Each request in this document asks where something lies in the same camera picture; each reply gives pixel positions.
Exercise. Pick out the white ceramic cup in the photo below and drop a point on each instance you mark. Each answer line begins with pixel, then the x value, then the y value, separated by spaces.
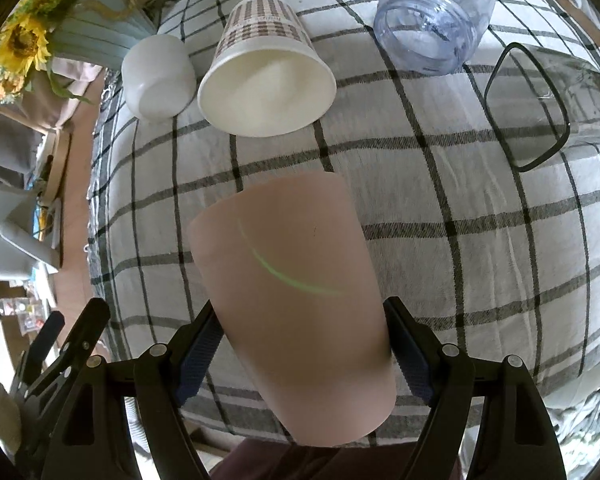
pixel 159 81

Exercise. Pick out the clear blue plastic jar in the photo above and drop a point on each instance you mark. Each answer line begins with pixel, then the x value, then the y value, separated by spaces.
pixel 431 37

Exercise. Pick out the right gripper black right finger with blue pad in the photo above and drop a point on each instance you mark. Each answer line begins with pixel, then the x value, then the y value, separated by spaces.
pixel 516 439

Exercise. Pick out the pink cup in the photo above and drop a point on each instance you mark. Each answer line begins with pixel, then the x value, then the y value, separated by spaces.
pixel 290 278

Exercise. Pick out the plaid tablecloth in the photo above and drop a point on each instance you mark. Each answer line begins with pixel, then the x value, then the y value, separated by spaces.
pixel 493 261

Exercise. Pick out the sunflower bouquet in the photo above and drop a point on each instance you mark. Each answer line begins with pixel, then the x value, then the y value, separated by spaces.
pixel 25 47

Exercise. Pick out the grey smoked glass cup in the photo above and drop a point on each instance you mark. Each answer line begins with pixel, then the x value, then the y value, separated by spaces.
pixel 542 103

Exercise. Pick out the white box device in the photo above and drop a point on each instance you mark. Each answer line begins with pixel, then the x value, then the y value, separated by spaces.
pixel 20 250

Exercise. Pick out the teal ribbed vase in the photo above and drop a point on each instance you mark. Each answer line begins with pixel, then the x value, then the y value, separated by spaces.
pixel 101 32

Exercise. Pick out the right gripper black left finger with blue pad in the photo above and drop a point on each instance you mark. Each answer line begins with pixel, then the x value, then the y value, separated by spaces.
pixel 92 438

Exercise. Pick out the patterned paper cup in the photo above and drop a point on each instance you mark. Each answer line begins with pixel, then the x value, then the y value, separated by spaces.
pixel 266 78

